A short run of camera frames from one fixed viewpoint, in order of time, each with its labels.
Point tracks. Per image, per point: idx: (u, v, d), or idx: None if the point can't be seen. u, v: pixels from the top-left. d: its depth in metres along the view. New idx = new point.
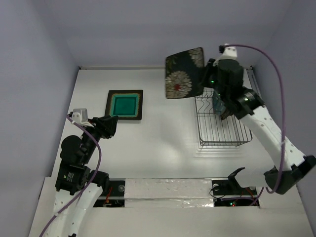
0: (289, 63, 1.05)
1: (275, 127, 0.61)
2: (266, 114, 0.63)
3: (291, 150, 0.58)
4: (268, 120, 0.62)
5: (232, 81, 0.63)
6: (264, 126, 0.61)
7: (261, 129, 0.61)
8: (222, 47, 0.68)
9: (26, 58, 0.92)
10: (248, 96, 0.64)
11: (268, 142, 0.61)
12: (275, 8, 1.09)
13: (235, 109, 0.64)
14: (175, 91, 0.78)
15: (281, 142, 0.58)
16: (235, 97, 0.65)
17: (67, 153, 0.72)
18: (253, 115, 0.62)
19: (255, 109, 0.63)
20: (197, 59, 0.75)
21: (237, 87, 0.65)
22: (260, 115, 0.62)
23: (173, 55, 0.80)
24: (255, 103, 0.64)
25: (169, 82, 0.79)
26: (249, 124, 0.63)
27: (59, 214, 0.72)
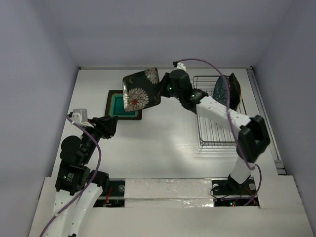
0: (290, 62, 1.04)
1: (219, 105, 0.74)
2: (211, 99, 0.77)
3: (238, 116, 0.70)
4: (214, 103, 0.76)
5: (181, 85, 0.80)
6: (212, 107, 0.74)
7: (210, 111, 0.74)
8: (175, 62, 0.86)
9: (26, 59, 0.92)
10: (196, 95, 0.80)
11: (220, 119, 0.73)
12: (275, 6, 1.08)
13: (189, 106, 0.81)
14: (134, 104, 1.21)
15: (226, 112, 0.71)
16: (187, 97, 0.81)
17: (68, 153, 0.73)
18: (200, 103, 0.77)
19: (201, 99, 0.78)
20: (152, 78, 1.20)
21: (187, 89, 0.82)
22: (206, 101, 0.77)
23: (132, 79, 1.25)
24: (202, 97, 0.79)
25: (129, 99, 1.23)
26: (203, 112, 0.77)
27: (59, 215, 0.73)
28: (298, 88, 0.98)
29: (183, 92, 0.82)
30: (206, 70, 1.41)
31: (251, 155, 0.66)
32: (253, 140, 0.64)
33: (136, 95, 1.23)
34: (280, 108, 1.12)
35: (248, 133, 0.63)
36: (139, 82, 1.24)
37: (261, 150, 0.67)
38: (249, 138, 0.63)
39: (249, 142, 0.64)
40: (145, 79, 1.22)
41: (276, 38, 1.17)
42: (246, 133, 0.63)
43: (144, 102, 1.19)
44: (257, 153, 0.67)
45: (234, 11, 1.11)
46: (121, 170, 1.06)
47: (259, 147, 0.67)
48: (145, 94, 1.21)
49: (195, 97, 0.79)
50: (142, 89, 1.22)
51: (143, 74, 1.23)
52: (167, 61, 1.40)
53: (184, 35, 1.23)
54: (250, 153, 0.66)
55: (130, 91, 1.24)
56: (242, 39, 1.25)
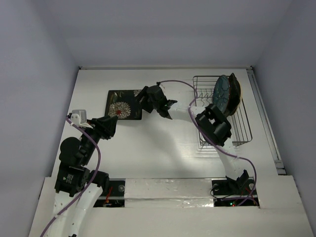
0: (290, 61, 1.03)
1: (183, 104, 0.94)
2: (178, 102, 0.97)
3: (196, 108, 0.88)
4: (180, 104, 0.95)
5: (157, 98, 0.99)
6: (178, 108, 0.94)
7: (177, 111, 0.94)
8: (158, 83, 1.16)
9: (26, 59, 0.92)
10: (169, 104, 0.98)
11: (186, 115, 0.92)
12: (276, 5, 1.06)
13: (164, 114, 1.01)
14: (116, 113, 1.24)
15: (187, 108, 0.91)
16: (162, 106, 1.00)
17: (67, 155, 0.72)
18: (170, 108, 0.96)
19: (172, 105, 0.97)
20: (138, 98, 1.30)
21: (162, 100, 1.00)
22: (174, 105, 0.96)
23: (121, 92, 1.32)
24: (173, 103, 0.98)
25: (113, 108, 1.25)
26: (174, 114, 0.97)
27: (59, 216, 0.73)
28: (298, 88, 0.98)
29: (159, 102, 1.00)
30: (206, 69, 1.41)
31: (214, 138, 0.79)
32: (209, 124, 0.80)
33: (121, 107, 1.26)
34: (280, 107, 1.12)
35: (201, 118, 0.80)
36: (126, 98, 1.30)
37: (223, 133, 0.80)
38: (204, 123, 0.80)
39: (206, 126, 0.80)
40: (132, 96, 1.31)
41: (276, 37, 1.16)
42: (200, 119, 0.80)
43: (126, 115, 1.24)
44: (219, 135, 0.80)
45: (234, 9, 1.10)
46: (121, 170, 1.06)
47: (220, 130, 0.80)
48: (129, 108, 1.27)
49: (168, 105, 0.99)
50: (127, 102, 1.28)
51: (131, 91, 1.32)
52: (167, 61, 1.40)
53: (184, 35, 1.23)
54: (214, 137, 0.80)
55: (116, 102, 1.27)
56: (242, 39, 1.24)
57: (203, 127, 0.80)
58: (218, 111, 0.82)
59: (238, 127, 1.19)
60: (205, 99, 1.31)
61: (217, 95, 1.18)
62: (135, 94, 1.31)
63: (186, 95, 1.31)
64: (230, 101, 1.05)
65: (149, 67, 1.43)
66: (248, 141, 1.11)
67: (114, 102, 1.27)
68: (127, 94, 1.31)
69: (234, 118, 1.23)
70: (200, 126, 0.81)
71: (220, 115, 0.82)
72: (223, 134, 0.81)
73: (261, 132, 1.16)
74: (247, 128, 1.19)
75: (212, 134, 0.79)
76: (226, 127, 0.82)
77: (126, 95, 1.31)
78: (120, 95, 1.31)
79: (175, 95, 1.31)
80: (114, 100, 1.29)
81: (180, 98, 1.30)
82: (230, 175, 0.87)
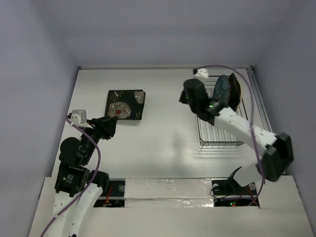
0: (290, 61, 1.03)
1: (241, 118, 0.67)
2: (230, 111, 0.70)
3: (261, 133, 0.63)
4: (234, 115, 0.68)
5: (197, 95, 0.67)
6: (232, 121, 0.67)
7: (229, 125, 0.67)
8: (195, 70, 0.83)
9: (26, 59, 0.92)
10: (215, 105, 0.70)
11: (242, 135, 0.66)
12: (276, 6, 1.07)
13: (205, 117, 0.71)
14: (116, 113, 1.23)
15: (250, 129, 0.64)
16: (204, 107, 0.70)
17: (67, 155, 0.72)
18: (220, 116, 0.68)
19: (220, 111, 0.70)
20: (139, 99, 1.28)
21: (203, 99, 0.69)
22: (225, 114, 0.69)
23: (121, 91, 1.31)
24: (220, 108, 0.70)
25: (113, 108, 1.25)
26: (221, 125, 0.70)
27: (59, 216, 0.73)
28: (298, 88, 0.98)
29: (200, 102, 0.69)
30: (206, 70, 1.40)
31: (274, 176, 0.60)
32: (278, 161, 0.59)
33: (121, 106, 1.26)
34: (280, 107, 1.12)
35: (273, 156, 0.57)
36: (126, 97, 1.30)
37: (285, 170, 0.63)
38: (274, 159, 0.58)
39: (274, 163, 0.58)
40: (132, 96, 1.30)
41: (276, 37, 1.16)
42: (269, 156, 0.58)
43: (126, 115, 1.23)
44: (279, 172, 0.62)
45: (234, 10, 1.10)
46: (121, 170, 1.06)
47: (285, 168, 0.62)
48: (128, 108, 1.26)
49: (214, 108, 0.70)
50: (127, 102, 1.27)
51: (132, 91, 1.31)
52: (167, 61, 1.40)
53: (184, 36, 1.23)
54: (272, 175, 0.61)
55: (115, 102, 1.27)
56: (242, 39, 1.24)
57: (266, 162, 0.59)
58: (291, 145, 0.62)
59: None
60: None
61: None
62: (136, 95, 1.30)
63: None
64: (230, 101, 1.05)
65: (149, 67, 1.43)
66: None
67: (114, 102, 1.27)
68: (127, 94, 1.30)
69: None
70: (264, 160, 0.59)
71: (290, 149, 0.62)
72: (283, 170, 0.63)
73: None
74: None
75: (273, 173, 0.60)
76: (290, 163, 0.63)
77: (127, 94, 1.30)
78: (120, 94, 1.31)
79: (175, 95, 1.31)
80: (113, 100, 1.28)
81: None
82: (240, 181, 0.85)
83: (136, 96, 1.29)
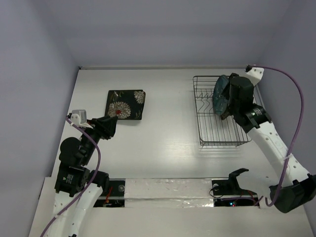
0: (291, 61, 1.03)
1: (280, 140, 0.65)
2: (272, 128, 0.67)
3: (295, 166, 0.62)
4: (274, 134, 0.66)
5: (241, 96, 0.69)
6: (269, 139, 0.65)
7: (265, 142, 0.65)
8: (249, 67, 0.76)
9: (26, 59, 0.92)
10: (256, 113, 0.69)
11: (273, 157, 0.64)
12: (276, 6, 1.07)
13: (242, 122, 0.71)
14: (116, 113, 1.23)
15: (285, 157, 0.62)
16: (244, 111, 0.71)
17: (67, 155, 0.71)
18: (258, 128, 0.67)
19: (261, 124, 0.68)
20: (139, 98, 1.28)
21: (247, 101, 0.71)
22: (266, 130, 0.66)
23: (121, 91, 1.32)
24: (263, 121, 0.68)
25: (113, 108, 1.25)
26: (256, 138, 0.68)
27: (59, 216, 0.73)
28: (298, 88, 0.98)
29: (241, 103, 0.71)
30: (206, 70, 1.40)
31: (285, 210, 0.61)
32: (297, 199, 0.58)
33: (121, 106, 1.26)
34: (280, 107, 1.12)
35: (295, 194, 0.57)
36: (126, 97, 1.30)
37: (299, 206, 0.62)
38: (295, 197, 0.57)
39: (293, 200, 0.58)
40: (132, 96, 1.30)
41: (276, 37, 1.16)
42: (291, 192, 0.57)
43: (126, 115, 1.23)
44: (292, 207, 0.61)
45: (234, 9, 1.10)
46: (121, 170, 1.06)
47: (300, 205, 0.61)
48: (128, 108, 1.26)
49: (254, 115, 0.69)
50: (127, 102, 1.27)
51: (132, 91, 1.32)
52: (167, 61, 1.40)
53: (184, 35, 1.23)
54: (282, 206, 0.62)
55: (115, 102, 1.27)
56: (242, 39, 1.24)
57: (285, 194, 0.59)
58: None
59: (238, 127, 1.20)
60: (205, 99, 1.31)
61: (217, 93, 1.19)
62: (136, 94, 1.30)
63: (186, 95, 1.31)
64: None
65: (149, 67, 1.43)
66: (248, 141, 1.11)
67: (114, 102, 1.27)
68: (127, 94, 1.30)
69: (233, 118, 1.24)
70: (284, 192, 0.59)
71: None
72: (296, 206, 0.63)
73: None
74: None
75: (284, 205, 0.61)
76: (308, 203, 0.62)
77: (126, 94, 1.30)
78: (120, 94, 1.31)
79: (175, 95, 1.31)
80: (113, 100, 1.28)
81: (181, 98, 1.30)
82: (241, 183, 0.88)
83: (136, 96, 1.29)
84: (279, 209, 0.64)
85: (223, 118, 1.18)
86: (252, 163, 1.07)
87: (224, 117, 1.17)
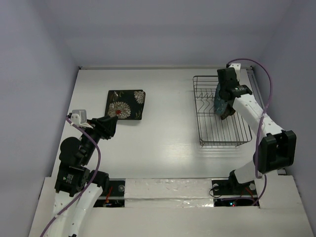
0: (291, 61, 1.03)
1: (257, 106, 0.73)
2: (251, 98, 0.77)
3: (269, 123, 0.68)
4: (253, 102, 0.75)
5: (225, 77, 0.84)
6: (248, 105, 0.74)
7: (245, 108, 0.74)
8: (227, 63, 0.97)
9: (25, 59, 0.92)
10: (240, 89, 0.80)
11: (251, 119, 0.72)
12: (276, 6, 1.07)
13: (228, 98, 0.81)
14: (116, 113, 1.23)
15: (260, 116, 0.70)
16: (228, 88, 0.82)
17: (67, 154, 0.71)
18: (239, 98, 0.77)
19: (243, 96, 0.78)
20: (139, 98, 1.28)
21: (231, 82, 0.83)
22: (246, 98, 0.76)
23: (121, 91, 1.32)
24: (245, 94, 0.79)
25: (113, 108, 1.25)
26: (238, 107, 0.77)
27: (59, 216, 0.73)
28: (298, 88, 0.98)
29: (226, 84, 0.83)
30: (206, 70, 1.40)
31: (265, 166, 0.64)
32: (273, 151, 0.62)
33: (121, 106, 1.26)
34: (280, 107, 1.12)
35: (269, 142, 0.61)
36: (126, 97, 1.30)
37: (280, 165, 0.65)
38: (270, 147, 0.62)
39: (268, 152, 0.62)
40: (132, 96, 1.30)
41: (276, 37, 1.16)
42: (265, 142, 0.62)
43: (126, 115, 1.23)
44: (272, 163, 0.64)
45: (234, 10, 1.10)
46: (121, 171, 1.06)
47: (279, 161, 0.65)
48: (128, 108, 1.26)
49: (238, 90, 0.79)
50: (126, 102, 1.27)
51: (132, 91, 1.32)
52: (168, 61, 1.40)
53: (184, 35, 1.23)
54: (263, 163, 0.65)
55: (115, 102, 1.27)
56: (242, 39, 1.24)
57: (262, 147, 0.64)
58: (293, 145, 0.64)
59: (238, 127, 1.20)
60: (205, 99, 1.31)
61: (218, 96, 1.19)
62: (136, 94, 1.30)
63: (186, 95, 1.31)
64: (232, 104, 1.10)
65: (149, 67, 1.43)
66: (248, 141, 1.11)
67: (114, 102, 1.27)
68: (127, 94, 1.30)
69: (233, 118, 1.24)
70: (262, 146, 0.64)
71: (291, 146, 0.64)
72: (277, 166, 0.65)
73: None
74: (247, 128, 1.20)
75: (264, 160, 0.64)
76: (286, 161, 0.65)
77: (127, 94, 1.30)
78: (120, 94, 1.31)
79: (175, 95, 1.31)
80: (113, 100, 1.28)
81: (181, 98, 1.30)
82: (239, 178, 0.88)
83: (136, 96, 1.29)
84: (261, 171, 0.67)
85: (223, 118, 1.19)
86: None
87: (224, 117, 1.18)
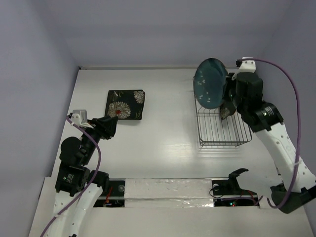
0: (291, 62, 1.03)
1: (291, 145, 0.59)
2: (283, 131, 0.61)
3: (303, 172, 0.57)
4: (285, 138, 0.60)
5: (249, 94, 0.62)
6: (280, 143, 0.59)
7: (275, 146, 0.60)
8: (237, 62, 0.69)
9: (25, 58, 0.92)
10: (268, 112, 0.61)
11: (281, 161, 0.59)
12: (276, 7, 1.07)
13: (251, 121, 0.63)
14: (116, 113, 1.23)
15: (295, 163, 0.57)
16: (253, 110, 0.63)
17: (67, 155, 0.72)
18: (269, 130, 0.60)
19: (273, 126, 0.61)
20: (139, 98, 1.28)
21: (256, 100, 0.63)
22: (277, 132, 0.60)
23: (121, 91, 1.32)
24: (273, 122, 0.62)
25: (113, 108, 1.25)
26: (265, 140, 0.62)
27: (59, 216, 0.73)
28: (297, 88, 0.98)
29: (250, 103, 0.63)
30: None
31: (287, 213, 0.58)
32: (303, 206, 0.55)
33: (120, 107, 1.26)
34: (280, 108, 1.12)
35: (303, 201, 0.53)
36: (126, 97, 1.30)
37: None
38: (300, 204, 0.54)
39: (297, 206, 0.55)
40: (132, 96, 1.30)
41: (276, 37, 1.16)
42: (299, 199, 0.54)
43: (126, 115, 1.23)
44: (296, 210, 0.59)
45: (234, 10, 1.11)
46: (121, 171, 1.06)
47: None
48: (128, 108, 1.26)
49: (265, 115, 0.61)
50: (126, 102, 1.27)
51: (132, 91, 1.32)
52: (168, 61, 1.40)
53: (184, 35, 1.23)
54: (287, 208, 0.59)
55: (115, 102, 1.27)
56: (242, 39, 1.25)
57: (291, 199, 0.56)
58: None
59: (238, 127, 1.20)
60: None
61: (200, 80, 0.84)
62: (136, 94, 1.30)
63: (186, 95, 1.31)
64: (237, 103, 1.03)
65: (149, 67, 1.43)
66: (248, 141, 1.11)
67: (114, 102, 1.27)
68: (127, 94, 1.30)
69: (234, 118, 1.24)
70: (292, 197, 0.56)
71: None
72: None
73: None
74: (247, 128, 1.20)
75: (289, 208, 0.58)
76: None
77: (127, 94, 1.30)
78: (120, 94, 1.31)
79: (175, 95, 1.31)
80: (113, 100, 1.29)
81: (181, 98, 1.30)
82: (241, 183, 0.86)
83: (136, 96, 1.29)
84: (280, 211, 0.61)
85: (223, 118, 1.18)
86: (251, 163, 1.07)
87: (224, 117, 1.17)
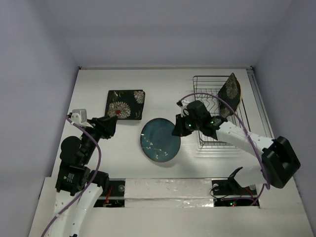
0: (291, 62, 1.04)
1: (240, 128, 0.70)
2: (230, 124, 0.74)
3: (259, 139, 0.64)
4: (233, 127, 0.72)
5: (198, 114, 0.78)
6: (231, 132, 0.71)
7: (230, 135, 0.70)
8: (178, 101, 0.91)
9: (25, 58, 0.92)
10: (216, 122, 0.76)
11: (241, 143, 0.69)
12: (275, 7, 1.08)
13: (209, 133, 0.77)
14: (116, 113, 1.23)
15: (246, 136, 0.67)
16: (206, 125, 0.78)
17: (67, 153, 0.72)
18: (219, 129, 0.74)
19: (221, 126, 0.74)
20: (139, 98, 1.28)
21: (205, 117, 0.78)
22: (225, 127, 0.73)
23: (121, 91, 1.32)
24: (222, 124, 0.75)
25: (113, 108, 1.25)
26: (223, 137, 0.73)
27: (59, 215, 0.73)
28: (297, 88, 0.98)
29: (202, 121, 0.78)
30: (206, 70, 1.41)
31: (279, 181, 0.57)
32: (278, 163, 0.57)
33: (120, 106, 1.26)
34: (280, 108, 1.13)
35: (271, 156, 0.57)
36: (126, 97, 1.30)
37: (292, 173, 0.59)
38: (273, 161, 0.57)
39: (275, 166, 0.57)
40: (132, 96, 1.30)
41: (276, 37, 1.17)
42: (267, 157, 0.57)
43: (126, 115, 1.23)
44: (285, 177, 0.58)
45: (233, 10, 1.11)
46: (121, 171, 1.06)
47: (288, 169, 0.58)
48: (128, 108, 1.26)
49: (215, 123, 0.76)
50: (126, 102, 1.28)
51: (132, 91, 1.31)
52: (168, 61, 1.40)
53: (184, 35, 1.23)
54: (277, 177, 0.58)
55: (115, 102, 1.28)
56: (242, 40, 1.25)
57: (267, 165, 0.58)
58: (290, 147, 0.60)
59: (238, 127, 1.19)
60: (205, 99, 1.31)
61: (148, 144, 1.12)
62: (136, 94, 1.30)
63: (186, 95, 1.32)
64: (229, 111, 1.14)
65: (149, 67, 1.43)
66: None
67: (113, 102, 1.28)
68: (127, 94, 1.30)
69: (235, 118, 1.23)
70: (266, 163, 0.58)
71: (290, 151, 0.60)
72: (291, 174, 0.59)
73: (261, 132, 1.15)
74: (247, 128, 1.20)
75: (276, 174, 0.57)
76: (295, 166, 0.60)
77: (127, 94, 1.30)
78: (120, 94, 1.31)
79: (175, 95, 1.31)
80: (113, 100, 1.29)
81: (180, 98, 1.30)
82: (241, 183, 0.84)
83: (136, 95, 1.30)
84: (275, 186, 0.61)
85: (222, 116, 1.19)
86: (251, 163, 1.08)
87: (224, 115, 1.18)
